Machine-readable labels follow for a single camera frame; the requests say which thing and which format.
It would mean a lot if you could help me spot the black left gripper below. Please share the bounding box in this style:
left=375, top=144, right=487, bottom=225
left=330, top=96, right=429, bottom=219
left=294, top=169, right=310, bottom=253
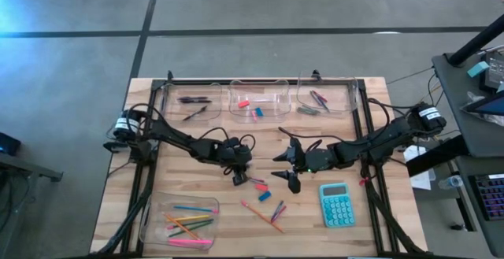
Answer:
left=215, top=136, right=253, bottom=176

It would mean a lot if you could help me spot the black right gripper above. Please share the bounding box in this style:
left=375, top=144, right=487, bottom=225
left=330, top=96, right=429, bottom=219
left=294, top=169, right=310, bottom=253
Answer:
left=270, top=136, right=316, bottom=180

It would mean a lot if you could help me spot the blue marker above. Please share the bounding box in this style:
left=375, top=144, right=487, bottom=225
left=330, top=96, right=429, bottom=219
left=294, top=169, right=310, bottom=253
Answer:
left=270, top=199, right=284, bottom=223

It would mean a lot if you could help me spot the blue pencil with pink eraser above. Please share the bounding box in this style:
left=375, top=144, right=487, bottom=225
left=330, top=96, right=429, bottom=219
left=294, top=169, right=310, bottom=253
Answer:
left=172, top=205, right=219, bottom=214

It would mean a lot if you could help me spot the yellow pencil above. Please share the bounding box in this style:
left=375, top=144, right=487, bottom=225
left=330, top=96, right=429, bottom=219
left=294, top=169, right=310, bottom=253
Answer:
left=166, top=214, right=211, bottom=223

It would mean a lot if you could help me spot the dark green pencil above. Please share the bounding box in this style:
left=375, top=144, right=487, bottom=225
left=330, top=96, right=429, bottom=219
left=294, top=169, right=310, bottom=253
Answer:
left=168, top=221, right=214, bottom=239

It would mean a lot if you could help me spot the teal calculator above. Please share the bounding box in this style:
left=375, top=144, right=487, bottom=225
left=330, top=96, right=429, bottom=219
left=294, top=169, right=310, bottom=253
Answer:
left=319, top=182, right=357, bottom=228

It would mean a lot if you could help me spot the clear plastic bin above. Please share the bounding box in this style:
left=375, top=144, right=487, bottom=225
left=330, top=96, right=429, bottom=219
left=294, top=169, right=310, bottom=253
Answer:
left=296, top=73, right=360, bottom=117
left=228, top=78, right=293, bottom=124
left=159, top=82, right=224, bottom=128
left=139, top=191, right=221, bottom=251

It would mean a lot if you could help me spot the white paper sheet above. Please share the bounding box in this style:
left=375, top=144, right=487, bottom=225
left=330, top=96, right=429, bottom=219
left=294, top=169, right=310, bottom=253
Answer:
left=403, top=144, right=436, bottom=191

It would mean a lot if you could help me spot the clear water bottle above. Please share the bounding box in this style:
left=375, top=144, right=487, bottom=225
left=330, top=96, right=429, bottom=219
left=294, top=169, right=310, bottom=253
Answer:
left=437, top=174, right=465, bottom=191

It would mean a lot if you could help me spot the grey side desk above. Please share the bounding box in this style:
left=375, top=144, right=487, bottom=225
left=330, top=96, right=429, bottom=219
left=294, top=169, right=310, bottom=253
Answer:
left=431, top=52, right=504, bottom=157

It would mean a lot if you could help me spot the backlit keyboard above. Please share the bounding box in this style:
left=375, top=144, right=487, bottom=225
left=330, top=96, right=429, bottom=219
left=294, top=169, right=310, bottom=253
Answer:
left=474, top=172, right=504, bottom=221

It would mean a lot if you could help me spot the dark lower desk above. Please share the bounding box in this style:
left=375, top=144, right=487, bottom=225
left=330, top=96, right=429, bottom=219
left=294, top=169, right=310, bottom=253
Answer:
left=452, top=154, right=504, bottom=258

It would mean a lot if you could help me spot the dark tablet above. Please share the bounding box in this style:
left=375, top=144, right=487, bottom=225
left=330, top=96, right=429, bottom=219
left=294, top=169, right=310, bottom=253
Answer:
left=460, top=89, right=504, bottom=128

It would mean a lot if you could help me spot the teal small box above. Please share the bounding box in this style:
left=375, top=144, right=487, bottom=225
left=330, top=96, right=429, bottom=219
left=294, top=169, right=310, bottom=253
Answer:
left=467, top=61, right=491, bottom=78

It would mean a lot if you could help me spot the black side stand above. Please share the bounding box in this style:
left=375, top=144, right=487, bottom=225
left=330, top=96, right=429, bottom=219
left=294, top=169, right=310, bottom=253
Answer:
left=0, top=150, right=64, bottom=259

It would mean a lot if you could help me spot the black pole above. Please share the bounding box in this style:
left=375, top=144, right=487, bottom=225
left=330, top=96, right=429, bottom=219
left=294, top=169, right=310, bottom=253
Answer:
left=447, top=13, right=504, bottom=67

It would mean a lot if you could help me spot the black electronic device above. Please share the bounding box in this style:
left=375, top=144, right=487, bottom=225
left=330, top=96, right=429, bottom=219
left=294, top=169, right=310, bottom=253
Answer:
left=484, top=50, right=504, bottom=93

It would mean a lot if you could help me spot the blue-lit device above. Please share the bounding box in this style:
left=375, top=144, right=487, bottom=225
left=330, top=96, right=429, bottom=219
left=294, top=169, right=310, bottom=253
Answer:
left=0, top=131, right=21, bottom=157

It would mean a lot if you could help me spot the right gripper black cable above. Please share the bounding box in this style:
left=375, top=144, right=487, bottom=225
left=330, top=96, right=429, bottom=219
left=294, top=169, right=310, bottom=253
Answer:
left=277, top=127, right=355, bottom=152

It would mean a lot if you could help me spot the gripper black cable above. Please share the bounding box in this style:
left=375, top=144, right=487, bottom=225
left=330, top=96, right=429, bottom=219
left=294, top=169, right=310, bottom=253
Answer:
left=277, top=127, right=355, bottom=152
left=196, top=127, right=257, bottom=152

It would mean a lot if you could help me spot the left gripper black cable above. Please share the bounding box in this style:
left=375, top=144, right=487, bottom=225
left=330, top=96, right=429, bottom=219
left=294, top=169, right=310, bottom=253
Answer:
left=196, top=127, right=257, bottom=152

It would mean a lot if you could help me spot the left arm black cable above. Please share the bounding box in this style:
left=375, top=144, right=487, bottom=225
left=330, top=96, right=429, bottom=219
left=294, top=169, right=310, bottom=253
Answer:
left=124, top=103, right=166, bottom=134

